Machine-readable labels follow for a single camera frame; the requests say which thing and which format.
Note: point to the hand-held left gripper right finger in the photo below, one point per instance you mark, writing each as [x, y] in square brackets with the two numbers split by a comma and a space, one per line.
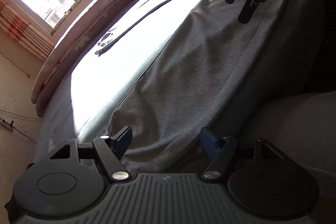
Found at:
[208, 144]

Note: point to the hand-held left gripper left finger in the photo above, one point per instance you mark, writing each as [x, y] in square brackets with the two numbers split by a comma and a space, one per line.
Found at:
[124, 141]

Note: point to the grey sweatpants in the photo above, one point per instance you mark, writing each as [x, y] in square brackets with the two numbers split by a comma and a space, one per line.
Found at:
[189, 69]

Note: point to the blue printed bed sheet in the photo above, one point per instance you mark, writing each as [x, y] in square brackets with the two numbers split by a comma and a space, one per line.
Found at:
[60, 121]

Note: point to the folded floral quilt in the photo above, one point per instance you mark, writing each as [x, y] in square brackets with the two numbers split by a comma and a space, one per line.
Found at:
[78, 40]

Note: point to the white power strip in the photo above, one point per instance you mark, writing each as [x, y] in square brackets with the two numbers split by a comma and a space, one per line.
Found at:
[6, 124]

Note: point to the pink striped curtain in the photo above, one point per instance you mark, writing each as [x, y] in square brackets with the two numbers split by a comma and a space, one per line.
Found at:
[23, 29]

